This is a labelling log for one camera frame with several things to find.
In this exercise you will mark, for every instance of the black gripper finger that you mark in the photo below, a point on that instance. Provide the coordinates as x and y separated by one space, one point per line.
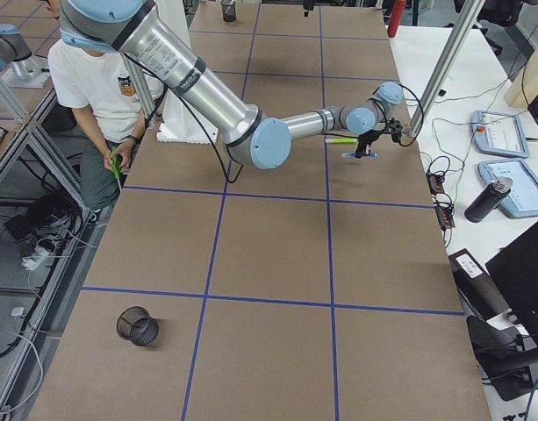
363 149
307 6

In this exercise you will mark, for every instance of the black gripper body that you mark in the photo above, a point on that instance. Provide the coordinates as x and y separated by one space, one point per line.
368 141

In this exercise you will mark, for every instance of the blue marker pen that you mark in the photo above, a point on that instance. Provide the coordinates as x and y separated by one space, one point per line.
371 154

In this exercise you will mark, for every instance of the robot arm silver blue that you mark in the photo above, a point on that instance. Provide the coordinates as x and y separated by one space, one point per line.
250 137

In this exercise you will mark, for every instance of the green marker pen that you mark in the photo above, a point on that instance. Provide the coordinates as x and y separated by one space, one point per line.
340 140

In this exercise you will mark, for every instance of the black mesh cup near left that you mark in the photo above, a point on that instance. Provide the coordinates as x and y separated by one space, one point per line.
228 10

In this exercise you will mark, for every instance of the black mesh cup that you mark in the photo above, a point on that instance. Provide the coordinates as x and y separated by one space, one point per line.
228 10
137 326

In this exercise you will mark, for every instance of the orange circuit board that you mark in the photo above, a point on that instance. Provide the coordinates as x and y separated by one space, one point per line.
443 203

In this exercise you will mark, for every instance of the blue teach pendant front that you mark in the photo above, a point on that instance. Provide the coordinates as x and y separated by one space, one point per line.
498 134

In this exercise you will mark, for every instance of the blue teach pendant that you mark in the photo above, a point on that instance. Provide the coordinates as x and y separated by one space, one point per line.
522 201
498 134

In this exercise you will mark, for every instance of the black thermos bottle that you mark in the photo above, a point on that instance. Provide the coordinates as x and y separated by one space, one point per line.
489 199

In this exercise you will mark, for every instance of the blue teach pendant rear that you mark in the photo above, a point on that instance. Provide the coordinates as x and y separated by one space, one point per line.
522 201

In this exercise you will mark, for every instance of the black monitor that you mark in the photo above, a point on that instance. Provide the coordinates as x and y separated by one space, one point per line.
514 270

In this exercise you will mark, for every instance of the person in white shirt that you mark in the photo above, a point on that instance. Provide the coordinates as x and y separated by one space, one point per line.
99 90

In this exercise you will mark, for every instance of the black mesh cup near right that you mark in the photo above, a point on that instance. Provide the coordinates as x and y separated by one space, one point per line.
137 326

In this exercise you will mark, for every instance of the white power strip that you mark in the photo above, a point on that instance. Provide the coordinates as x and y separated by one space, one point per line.
32 262

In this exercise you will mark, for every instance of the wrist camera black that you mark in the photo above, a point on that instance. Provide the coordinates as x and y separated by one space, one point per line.
393 128

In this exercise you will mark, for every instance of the aluminium frame post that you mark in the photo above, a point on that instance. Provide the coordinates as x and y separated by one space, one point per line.
456 38

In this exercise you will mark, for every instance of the white central pedestal column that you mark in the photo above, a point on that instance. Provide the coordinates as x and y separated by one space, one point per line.
178 125

